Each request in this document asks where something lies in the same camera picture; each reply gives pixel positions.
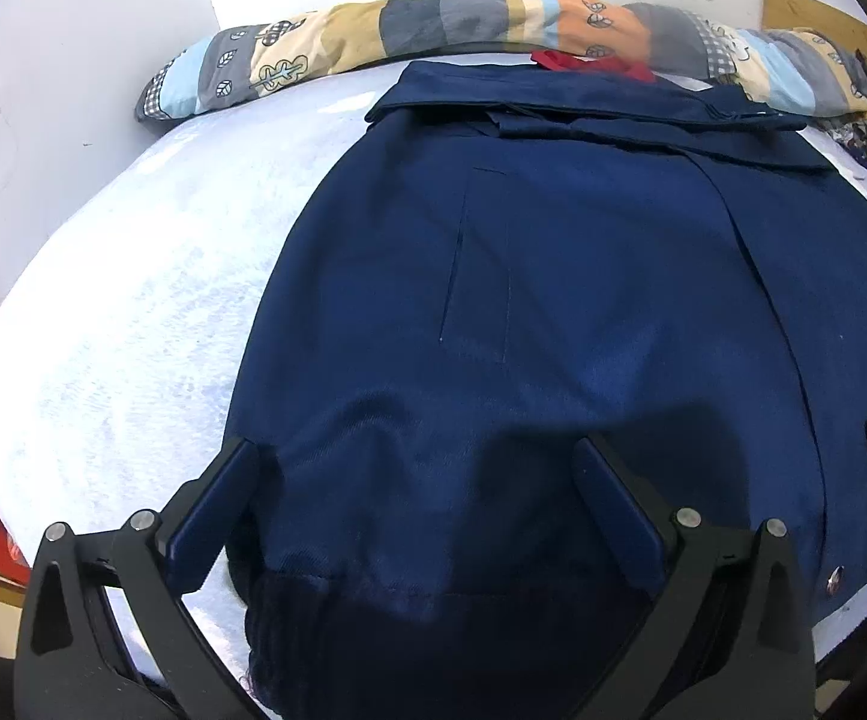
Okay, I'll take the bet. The patchwork leaf-print quilt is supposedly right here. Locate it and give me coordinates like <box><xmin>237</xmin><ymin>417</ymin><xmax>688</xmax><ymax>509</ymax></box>
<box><xmin>133</xmin><ymin>0</ymin><xmax>867</xmax><ymax>122</ymax></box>

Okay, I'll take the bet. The light blue cloud-print bed sheet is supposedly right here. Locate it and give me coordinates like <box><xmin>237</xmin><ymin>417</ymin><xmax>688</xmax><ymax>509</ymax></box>
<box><xmin>0</xmin><ymin>64</ymin><xmax>867</xmax><ymax>691</ymax></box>

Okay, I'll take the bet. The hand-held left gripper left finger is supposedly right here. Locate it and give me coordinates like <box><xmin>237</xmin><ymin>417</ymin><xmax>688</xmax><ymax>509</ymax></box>
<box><xmin>13</xmin><ymin>436</ymin><xmax>269</xmax><ymax>720</ymax></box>

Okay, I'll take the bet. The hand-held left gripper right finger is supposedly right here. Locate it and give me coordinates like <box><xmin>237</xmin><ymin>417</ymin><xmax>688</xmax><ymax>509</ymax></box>
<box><xmin>572</xmin><ymin>435</ymin><xmax>817</xmax><ymax>720</ymax></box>

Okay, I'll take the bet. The navy blue work jacket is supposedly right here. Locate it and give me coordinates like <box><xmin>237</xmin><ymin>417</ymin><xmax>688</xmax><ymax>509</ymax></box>
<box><xmin>224</xmin><ymin>60</ymin><xmax>867</xmax><ymax>720</ymax></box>

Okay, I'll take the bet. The wooden board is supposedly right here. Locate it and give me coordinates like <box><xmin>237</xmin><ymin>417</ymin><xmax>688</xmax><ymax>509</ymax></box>
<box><xmin>763</xmin><ymin>0</ymin><xmax>867</xmax><ymax>91</ymax></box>

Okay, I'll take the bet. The red cloth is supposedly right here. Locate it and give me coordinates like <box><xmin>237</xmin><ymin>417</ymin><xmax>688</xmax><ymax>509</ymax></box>
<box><xmin>530</xmin><ymin>49</ymin><xmax>659</xmax><ymax>85</ymax></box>

